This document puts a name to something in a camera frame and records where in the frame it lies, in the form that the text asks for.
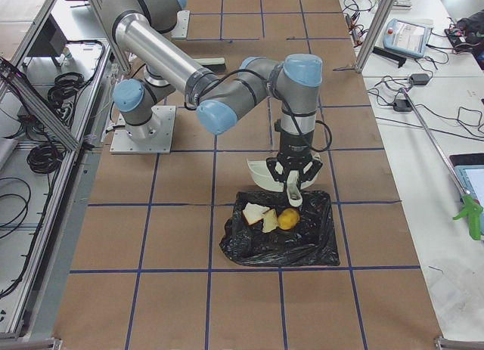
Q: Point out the black power adapter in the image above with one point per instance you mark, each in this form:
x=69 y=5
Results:
x=419 y=79

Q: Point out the blue teach pendant tablet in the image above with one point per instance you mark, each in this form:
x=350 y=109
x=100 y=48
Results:
x=407 y=38

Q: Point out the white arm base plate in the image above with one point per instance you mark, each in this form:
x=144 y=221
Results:
x=155 y=136

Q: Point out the black bag lined bin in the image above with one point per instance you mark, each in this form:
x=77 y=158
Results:
x=311 y=242

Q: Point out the green handled grabber stick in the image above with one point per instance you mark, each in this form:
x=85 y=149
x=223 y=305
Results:
x=442 y=153

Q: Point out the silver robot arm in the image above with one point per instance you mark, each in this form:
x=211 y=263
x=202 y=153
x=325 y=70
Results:
x=140 y=27

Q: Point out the aluminium frame post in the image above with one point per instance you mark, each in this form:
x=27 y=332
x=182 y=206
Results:
x=378 y=22

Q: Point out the yellow lemon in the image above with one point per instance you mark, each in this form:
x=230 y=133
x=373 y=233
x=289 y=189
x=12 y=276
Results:
x=288 y=219

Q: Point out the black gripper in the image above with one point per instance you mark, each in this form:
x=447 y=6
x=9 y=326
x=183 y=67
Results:
x=296 y=147

